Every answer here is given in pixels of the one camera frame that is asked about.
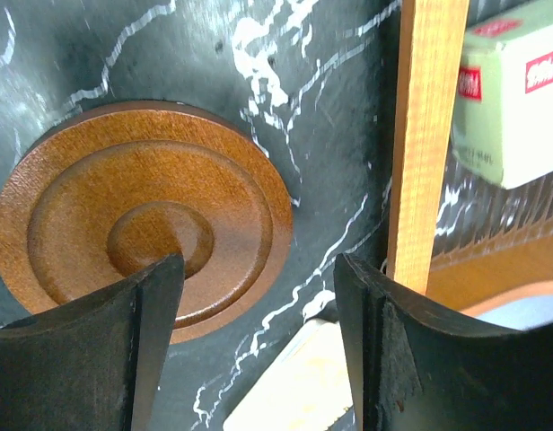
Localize orange wooden shelf rack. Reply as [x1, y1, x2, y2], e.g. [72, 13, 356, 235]
[387, 1, 553, 316]

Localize red white small box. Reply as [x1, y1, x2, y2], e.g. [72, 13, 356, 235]
[451, 1, 553, 189]

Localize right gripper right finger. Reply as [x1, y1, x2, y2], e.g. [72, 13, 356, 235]
[334, 253, 553, 430]

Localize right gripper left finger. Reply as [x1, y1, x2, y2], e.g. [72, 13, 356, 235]
[0, 254, 184, 430]

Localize yellow small block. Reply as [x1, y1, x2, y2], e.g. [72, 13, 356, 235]
[222, 300, 356, 431]

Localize ringed wooden coaster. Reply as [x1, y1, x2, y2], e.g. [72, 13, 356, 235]
[0, 101, 294, 343]

